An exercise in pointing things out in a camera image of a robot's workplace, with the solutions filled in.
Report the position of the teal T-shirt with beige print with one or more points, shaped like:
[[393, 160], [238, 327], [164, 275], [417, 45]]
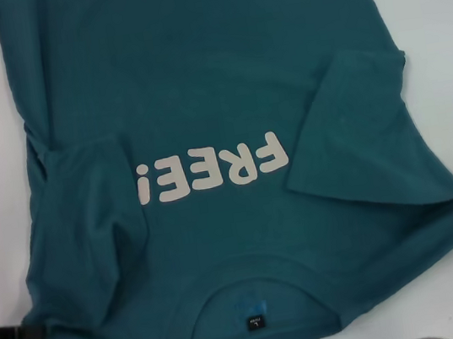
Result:
[[195, 76]]

